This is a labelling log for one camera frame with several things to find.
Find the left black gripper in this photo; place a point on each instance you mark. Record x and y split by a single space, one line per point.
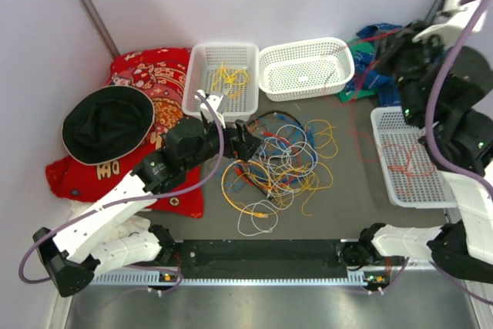
245 148

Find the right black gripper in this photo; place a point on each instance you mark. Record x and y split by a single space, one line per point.
404 40

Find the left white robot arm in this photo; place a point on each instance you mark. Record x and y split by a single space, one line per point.
74 255

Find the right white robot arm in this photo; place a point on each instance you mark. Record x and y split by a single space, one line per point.
439 87

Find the blue plaid cloth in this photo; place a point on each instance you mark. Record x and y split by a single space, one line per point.
388 95

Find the green cloth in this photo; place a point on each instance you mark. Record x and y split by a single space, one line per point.
364 83

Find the left white plastic basket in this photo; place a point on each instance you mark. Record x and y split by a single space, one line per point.
231 68

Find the white plastic basket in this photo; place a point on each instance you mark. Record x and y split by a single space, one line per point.
231 68
305 69
411 179

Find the middle white plastic basket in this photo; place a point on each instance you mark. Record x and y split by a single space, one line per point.
305 69

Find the red patterned cloth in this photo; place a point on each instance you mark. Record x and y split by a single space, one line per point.
161 75

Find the right white plastic basket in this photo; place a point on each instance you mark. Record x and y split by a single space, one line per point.
411 179

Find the white cloth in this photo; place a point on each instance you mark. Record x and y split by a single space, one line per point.
135 224

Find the black round hat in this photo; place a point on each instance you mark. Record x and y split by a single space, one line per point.
107 124

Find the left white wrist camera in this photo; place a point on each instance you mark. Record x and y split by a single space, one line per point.
214 102

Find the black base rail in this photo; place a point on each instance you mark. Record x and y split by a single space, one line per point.
259 258

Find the slotted aluminium cable duct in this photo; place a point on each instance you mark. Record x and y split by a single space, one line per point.
160 278

